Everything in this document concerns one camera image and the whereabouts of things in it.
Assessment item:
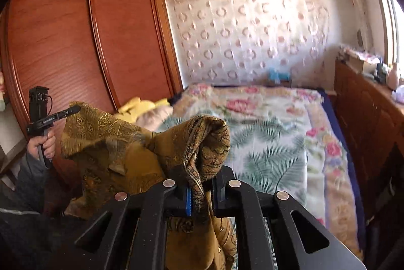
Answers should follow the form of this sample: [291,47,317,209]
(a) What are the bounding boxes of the window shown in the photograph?
[379,0,403,70]

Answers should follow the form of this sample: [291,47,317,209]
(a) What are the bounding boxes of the golden patterned shirt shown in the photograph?
[61,103,237,269]

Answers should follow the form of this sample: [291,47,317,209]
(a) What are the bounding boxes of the circle patterned sheer curtain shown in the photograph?
[166,0,329,88]

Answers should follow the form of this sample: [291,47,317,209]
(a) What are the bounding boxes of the pink bottle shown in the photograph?
[387,62,399,91]

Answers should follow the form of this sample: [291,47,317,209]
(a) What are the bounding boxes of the folded pink beige garment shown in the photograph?
[135,105,173,131]

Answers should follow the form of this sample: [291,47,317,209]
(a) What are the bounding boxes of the cardboard box on sideboard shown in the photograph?
[348,57,377,74]

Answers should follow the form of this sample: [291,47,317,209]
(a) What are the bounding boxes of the wooden sideboard cabinet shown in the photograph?
[334,60,403,215]

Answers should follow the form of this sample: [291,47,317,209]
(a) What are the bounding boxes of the floral blanket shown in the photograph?
[170,84,364,256]

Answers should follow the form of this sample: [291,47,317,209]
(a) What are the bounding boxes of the person's left hand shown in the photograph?
[27,129,56,159]

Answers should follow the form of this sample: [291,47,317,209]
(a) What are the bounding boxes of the wooden louvered wardrobe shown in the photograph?
[1,0,182,129]

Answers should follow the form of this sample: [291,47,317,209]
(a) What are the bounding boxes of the blue item at bed head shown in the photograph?
[268,68,292,86]

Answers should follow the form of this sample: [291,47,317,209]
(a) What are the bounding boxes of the white tissue bag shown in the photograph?
[391,85,404,105]

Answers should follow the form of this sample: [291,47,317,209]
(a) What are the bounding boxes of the yellow plush toy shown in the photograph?
[114,97,170,123]

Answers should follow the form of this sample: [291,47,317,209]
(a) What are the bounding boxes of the person's left forearm sleeve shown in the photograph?
[1,152,49,215]

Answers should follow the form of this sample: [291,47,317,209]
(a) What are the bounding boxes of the palm leaf bed sheet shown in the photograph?
[157,114,319,269]

